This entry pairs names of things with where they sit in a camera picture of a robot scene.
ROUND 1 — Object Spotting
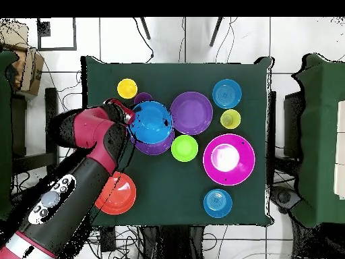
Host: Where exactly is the purple bowl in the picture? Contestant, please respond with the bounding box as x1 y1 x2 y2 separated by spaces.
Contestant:
130 129 175 156
170 91 214 136

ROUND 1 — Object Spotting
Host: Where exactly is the small green bowl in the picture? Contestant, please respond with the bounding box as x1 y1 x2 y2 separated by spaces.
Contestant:
170 134 199 163

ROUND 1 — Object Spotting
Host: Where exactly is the orange bowl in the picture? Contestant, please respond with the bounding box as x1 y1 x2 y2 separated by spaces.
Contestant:
94 171 137 216

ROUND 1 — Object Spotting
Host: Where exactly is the black floor cable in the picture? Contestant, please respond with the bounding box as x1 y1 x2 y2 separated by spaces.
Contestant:
131 17 155 63

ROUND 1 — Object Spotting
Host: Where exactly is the black square floor frame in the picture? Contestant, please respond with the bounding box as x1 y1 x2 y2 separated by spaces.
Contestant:
36 17 77 51

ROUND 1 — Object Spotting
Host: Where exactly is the black tripod leg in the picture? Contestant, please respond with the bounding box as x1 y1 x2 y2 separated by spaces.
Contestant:
209 17 224 47
139 17 152 40

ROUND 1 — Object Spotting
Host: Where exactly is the black metal frame stand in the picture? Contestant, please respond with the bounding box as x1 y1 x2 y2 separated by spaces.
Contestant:
11 87 61 184

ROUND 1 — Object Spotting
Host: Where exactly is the large pink bowl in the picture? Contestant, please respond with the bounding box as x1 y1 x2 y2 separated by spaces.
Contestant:
202 133 256 187

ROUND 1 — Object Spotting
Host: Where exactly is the purple cup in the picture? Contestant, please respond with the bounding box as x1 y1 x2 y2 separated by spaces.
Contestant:
133 92 154 105

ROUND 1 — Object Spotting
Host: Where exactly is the dark green table cloth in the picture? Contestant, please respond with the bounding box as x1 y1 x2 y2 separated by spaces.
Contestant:
80 55 276 227

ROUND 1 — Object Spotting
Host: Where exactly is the green cloth covered table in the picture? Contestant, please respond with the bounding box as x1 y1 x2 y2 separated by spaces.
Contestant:
290 53 345 229
0 49 25 225

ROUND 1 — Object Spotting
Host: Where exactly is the translucent yellow cup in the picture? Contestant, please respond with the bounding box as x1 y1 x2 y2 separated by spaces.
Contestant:
220 109 242 130

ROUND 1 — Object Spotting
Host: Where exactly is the translucent blue small bowl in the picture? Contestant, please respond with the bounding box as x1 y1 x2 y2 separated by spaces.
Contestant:
203 188 233 219
212 78 243 109

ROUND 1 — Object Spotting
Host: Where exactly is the cardboard box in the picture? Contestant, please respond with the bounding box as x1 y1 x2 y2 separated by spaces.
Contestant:
0 20 45 96

